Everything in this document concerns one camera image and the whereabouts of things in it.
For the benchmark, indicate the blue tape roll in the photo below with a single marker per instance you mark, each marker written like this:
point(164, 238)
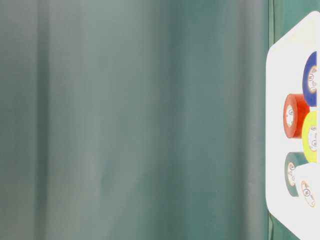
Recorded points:
point(309, 80)

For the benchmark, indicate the white tape roll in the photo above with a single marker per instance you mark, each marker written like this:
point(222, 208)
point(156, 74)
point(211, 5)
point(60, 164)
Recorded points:
point(307, 183)

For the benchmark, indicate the white rectangular plastic case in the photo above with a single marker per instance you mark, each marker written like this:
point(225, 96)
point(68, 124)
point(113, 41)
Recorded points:
point(285, 64)

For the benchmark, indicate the green tape roll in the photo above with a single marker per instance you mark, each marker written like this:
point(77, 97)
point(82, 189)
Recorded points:
point(292, 161)

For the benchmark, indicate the red tape roll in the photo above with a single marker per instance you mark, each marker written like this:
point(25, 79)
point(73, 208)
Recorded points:
point(295, 110)

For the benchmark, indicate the yellow tape roll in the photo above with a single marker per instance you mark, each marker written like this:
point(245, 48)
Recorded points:
point(309, 137)

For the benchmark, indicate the green table cloth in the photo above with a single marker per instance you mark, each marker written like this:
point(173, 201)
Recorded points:
point(137, 119)

